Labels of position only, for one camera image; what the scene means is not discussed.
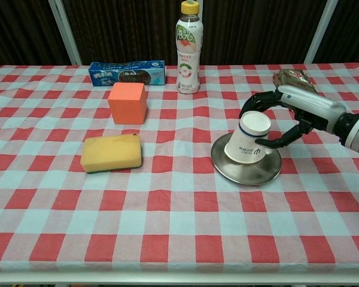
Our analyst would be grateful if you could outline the yellow-capped drink bottle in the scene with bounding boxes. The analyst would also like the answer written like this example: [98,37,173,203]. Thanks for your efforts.
[175,0,203,95]

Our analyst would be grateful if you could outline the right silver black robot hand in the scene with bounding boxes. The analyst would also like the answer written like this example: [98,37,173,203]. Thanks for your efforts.
[238,85,348,149]

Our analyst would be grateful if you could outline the white paper cup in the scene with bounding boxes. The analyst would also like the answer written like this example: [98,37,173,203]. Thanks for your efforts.
[223,110,272,164]

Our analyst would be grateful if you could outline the steel round plate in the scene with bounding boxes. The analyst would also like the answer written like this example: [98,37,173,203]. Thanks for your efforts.
[210,131,283,186]

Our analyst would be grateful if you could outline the orange foam cube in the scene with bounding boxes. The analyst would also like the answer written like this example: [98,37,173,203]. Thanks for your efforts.
[107,82,147,125]

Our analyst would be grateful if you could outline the white partition frame post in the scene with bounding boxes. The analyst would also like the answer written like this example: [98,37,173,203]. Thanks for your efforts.
[304,0,339,64]
[47,0,83,66]

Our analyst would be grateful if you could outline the yellow sponge with green base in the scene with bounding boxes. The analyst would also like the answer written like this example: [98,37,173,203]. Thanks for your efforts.
[80,133,142,173]

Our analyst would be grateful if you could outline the blue cookie box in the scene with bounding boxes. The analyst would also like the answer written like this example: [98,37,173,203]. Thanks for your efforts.
[88,60,166,87]

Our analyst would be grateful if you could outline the red white checkered tablecloth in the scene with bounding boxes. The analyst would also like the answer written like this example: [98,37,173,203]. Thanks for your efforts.
[0,62,359,274]

